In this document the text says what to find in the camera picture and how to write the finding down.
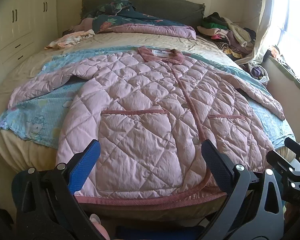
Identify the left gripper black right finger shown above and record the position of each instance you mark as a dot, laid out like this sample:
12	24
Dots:
230	178

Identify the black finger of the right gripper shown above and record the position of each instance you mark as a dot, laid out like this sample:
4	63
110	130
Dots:
293	146

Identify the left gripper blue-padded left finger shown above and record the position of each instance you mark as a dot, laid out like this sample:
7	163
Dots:
71	176

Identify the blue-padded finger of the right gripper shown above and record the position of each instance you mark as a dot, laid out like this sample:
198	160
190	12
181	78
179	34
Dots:
280	165

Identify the pink quilted jacket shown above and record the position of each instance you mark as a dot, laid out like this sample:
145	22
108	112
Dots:
150	115

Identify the clothes heap on floor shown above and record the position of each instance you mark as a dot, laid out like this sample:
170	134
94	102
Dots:
259	73

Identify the clothes on window sill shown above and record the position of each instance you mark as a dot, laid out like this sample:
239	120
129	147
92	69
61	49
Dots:
289	67

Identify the pile of assorted clothes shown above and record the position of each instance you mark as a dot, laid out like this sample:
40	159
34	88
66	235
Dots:
231	39

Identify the person's left hand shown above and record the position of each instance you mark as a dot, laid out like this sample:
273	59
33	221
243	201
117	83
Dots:
97	223

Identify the light blue cartoon blanket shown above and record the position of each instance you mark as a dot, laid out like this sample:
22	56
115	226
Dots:
40	119

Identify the bed with beige sheet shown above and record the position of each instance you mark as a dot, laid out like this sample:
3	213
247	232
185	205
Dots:
18	154

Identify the peach white small garment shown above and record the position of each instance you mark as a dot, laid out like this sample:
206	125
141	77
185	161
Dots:
70	40

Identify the pink pillow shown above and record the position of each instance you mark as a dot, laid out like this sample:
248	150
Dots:
85	25

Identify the cream wardrobe with drawers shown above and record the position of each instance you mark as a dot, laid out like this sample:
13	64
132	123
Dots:
26	26

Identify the teal floral purple comforter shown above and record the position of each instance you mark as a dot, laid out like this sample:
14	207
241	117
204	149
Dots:
120	16

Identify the dark green headboard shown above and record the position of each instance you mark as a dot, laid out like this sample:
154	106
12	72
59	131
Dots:
181	11

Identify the cream window curtain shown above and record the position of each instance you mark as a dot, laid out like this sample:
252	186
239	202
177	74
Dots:
272	20

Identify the window with dark frame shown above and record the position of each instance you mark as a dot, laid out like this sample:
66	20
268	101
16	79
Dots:
289	42

